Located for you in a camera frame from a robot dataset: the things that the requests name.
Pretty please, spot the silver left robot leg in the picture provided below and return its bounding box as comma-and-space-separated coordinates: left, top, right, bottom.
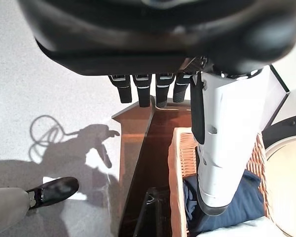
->
0, 176, 80, 233

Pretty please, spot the black angular frame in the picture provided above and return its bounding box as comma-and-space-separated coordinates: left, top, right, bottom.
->
134, 187, 169, 237

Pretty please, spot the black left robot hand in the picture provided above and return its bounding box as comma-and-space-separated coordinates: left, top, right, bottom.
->
17, 0, 296, 217

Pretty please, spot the wicker laundry basket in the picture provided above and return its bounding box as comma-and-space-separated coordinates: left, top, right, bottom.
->
167, 126, 272, 237

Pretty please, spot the white counter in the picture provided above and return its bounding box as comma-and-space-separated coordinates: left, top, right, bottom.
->
258, 64, 292, 129

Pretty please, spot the round glass washer door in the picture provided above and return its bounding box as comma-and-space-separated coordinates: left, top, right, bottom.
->
261, 114, 296, 236

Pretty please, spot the blue garment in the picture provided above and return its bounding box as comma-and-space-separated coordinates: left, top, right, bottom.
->
182, 168, 265, 234

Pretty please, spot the brown acrylic stand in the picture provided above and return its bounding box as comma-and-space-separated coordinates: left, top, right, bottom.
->
111, 94, 196, 237

